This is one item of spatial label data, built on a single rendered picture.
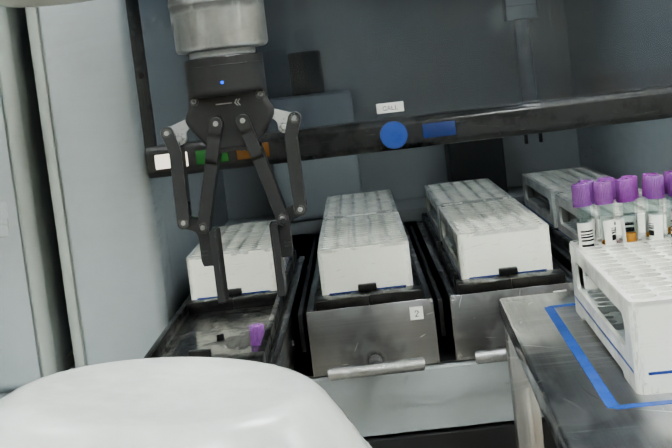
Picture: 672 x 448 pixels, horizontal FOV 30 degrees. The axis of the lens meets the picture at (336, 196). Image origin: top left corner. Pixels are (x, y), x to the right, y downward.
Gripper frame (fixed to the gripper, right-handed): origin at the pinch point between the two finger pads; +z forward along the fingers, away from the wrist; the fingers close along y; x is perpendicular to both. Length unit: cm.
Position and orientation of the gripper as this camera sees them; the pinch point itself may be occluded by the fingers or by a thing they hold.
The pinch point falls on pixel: (249, 265)
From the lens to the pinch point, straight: 121.2
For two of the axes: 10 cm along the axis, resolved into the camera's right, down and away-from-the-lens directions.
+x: -0.1, 1.0, -10.0
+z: 1.2, 9.9, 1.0
